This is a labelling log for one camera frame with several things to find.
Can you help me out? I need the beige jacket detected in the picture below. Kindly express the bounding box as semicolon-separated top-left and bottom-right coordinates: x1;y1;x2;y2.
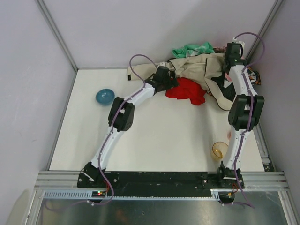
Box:
127;53;233;111

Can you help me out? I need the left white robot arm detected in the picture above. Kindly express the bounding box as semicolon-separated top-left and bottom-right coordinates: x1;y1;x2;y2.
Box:
77;66;179;188

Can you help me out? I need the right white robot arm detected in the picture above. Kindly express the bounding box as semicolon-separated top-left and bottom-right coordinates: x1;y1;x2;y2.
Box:
217;42;265;188

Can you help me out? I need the amber transparent cup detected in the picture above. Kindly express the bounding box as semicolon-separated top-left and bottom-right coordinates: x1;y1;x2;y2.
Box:
210;142;228;161

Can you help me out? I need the pink patterned cloth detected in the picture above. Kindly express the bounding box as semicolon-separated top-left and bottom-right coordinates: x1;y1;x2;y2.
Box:
213;46;232;82

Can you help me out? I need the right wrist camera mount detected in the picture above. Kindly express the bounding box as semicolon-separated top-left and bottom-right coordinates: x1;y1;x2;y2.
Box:
232;38;245;48

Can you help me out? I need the black orange patterned cloth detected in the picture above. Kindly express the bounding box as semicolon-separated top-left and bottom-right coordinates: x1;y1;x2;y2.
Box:
247;68;261;86

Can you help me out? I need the grey slotted cable duct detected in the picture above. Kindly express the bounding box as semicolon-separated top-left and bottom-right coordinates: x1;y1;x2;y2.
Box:
43;190;220;201

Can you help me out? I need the green white tie-dye cloth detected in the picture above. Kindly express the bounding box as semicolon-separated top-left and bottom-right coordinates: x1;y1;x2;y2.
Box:
172;42;215;59

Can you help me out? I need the red cloth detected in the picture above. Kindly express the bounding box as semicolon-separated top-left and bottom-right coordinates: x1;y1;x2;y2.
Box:
165;77;206;105

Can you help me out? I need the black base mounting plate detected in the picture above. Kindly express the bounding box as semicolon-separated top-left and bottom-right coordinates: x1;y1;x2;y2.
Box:
91;171;244;196

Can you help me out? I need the blue bowl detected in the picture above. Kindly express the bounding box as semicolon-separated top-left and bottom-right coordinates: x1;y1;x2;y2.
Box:
95;89;115;106

